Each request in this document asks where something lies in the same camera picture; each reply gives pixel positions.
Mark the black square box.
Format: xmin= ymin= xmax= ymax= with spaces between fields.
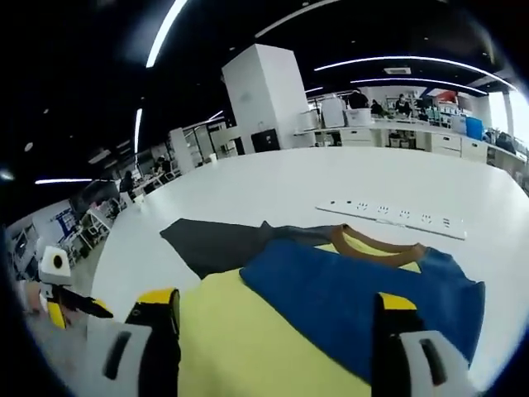
xmin=250 ymin=128 xmax=279 ymax=154

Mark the white power strip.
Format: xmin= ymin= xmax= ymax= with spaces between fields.
xmin=315 ymin=198 xmax=469 ymax=242

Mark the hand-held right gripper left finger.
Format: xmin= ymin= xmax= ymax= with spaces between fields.
xmin=84 ymin=288 xmax=183 ymax=397

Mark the white board stand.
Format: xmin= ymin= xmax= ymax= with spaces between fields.
xmin=321 ymin=97 xmax=346 ymax=129

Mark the blue storage bin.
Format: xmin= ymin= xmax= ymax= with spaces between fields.
xmin=465 ymin=116 xmax=485 ymax=140

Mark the white cabinet counter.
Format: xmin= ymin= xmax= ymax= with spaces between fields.
xmin=294 ymin=122 xmax=529 ymax=167

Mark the white storage tub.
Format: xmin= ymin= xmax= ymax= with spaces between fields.
xmin=344 ymin=108 xmax=372 ymax=127

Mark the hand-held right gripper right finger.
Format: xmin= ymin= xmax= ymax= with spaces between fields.
xmin=371 ymin=291 xmax=477 ymax=397

